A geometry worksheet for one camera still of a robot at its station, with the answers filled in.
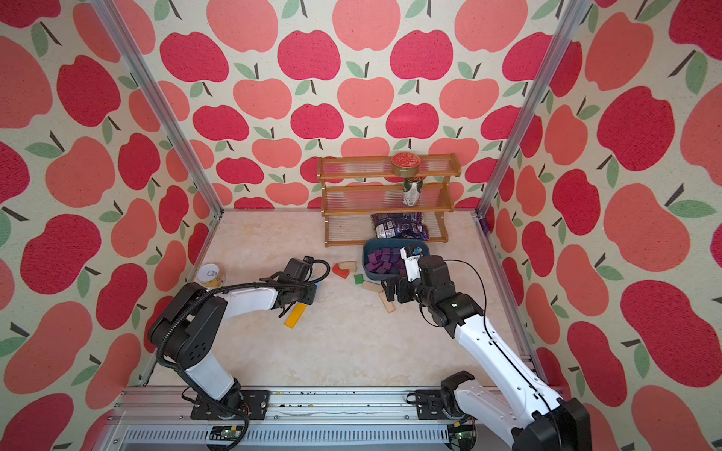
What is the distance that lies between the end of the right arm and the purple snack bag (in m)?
0.33

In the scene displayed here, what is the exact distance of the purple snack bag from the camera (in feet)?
3.50

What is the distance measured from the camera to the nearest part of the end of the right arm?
1.95 feet
